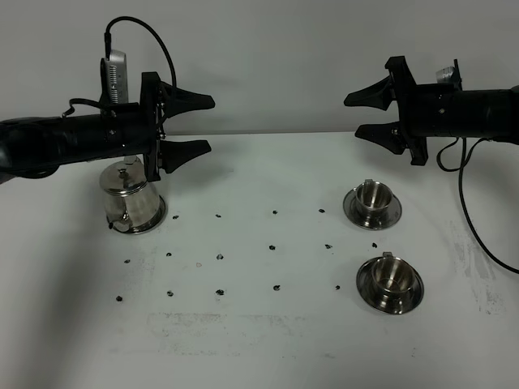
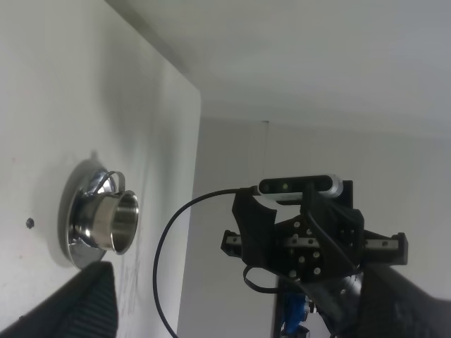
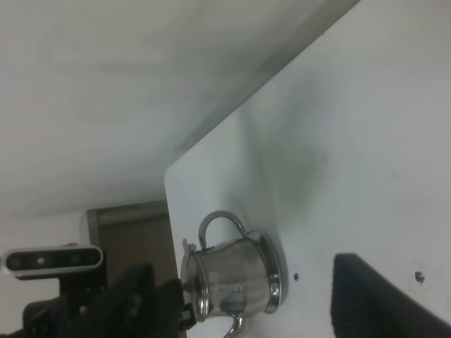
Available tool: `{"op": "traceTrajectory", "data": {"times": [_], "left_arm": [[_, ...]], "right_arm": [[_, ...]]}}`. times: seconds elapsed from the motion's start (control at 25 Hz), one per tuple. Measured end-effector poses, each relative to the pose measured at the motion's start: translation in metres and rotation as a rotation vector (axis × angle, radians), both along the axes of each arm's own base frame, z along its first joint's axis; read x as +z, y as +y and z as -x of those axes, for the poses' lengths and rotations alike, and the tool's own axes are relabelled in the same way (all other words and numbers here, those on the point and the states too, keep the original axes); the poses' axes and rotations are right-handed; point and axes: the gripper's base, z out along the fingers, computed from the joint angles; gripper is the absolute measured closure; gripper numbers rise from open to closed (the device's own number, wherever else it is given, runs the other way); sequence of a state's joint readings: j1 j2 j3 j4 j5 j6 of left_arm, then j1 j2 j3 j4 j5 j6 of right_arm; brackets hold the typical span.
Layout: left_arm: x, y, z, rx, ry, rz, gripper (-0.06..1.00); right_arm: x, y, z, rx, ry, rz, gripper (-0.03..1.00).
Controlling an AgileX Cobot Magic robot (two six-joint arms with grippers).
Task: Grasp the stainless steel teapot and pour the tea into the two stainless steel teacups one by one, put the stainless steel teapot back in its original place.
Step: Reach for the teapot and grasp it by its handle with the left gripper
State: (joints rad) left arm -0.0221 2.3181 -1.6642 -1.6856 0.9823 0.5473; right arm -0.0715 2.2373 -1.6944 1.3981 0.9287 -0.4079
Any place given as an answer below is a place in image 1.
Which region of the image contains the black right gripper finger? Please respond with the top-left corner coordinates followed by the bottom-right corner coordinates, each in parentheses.
top-left (344, 75), bottom-right (395, 111)
top-left (355, 122), bottom-right (405, 154)

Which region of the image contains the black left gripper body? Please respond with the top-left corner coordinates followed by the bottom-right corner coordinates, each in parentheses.
top-left (100, 72), bottom-right (161, 182)

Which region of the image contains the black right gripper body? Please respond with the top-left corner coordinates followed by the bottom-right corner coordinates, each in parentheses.
top-left (385, 56), bottom-right (466, 165)

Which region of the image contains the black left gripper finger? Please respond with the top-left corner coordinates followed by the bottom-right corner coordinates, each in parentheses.
top-left (160, 139), bottom-right (211, 174)
top-left (161, 82), bottom-right (215, 119)

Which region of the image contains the stainless steel teapot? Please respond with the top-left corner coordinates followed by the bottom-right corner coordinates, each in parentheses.
top-left (99, 156), bottom-right (160, 230)

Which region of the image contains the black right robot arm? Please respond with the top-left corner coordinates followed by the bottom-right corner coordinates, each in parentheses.
top-left (344, 56), bottom-right (518, 166)

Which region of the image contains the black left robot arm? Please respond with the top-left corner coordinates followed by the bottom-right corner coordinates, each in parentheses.
top-left (1, 72), bottom-right (216, 182)

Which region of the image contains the far stainless steel teacup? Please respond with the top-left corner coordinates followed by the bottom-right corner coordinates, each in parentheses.
top-left (354, 179), bottom-right (393, 215)

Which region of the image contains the stainless steel teacup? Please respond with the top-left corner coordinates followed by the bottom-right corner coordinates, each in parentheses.
top-left (354, 179), bottom-right (393, 215)
top-left (371, 252), bottom-right (415, 294)

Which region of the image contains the far stainless steel saucer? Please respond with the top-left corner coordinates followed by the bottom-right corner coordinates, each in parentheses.
top-left (342, 188), bottom-right (402, 230)

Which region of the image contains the stainless steel saucer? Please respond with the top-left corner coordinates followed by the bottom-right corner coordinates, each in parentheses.
top-left (342, 188), bottom-right (402, 230)
top-left (356, 257), bottom-right (425, 315)

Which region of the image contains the steel teapot saucer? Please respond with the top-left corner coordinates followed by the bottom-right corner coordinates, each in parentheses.
top-left (107, 196), bottom-right (167, 234)

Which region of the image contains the near stainless steel teacup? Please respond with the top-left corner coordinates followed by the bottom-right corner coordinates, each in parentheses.
top-left (371, 252), bottom-right (415, 294)

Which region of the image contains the near stainless steel saucer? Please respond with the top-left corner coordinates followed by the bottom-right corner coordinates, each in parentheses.
top-left (356, 257), bottom-right (425, 315)

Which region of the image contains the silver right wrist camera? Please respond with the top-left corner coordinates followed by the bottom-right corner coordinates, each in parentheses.
top-left (435, 66), bottom-right (456, 84)

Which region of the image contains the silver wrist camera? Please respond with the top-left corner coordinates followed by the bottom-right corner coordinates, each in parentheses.
top-left (101, 49), bottom-right (129, 104)
top-left (435, 66), bottom-right (456, 84)

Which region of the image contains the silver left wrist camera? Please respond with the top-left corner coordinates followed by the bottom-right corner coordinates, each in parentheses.
top-left (101, 49), bottom-right (129, 104)

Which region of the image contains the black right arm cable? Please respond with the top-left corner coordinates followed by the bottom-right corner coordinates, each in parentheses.
top-left (436, 136), bottom-right (519, 273)

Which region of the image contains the black left camera cable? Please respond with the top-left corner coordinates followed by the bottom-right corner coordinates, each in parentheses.
top-left (60, 16), bottom-right (178, 118)

